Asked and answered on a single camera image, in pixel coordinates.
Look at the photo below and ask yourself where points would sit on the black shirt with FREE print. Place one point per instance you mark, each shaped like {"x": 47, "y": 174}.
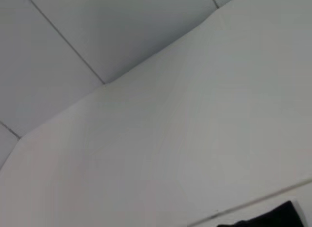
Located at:
{"x": 273, "y": 217}

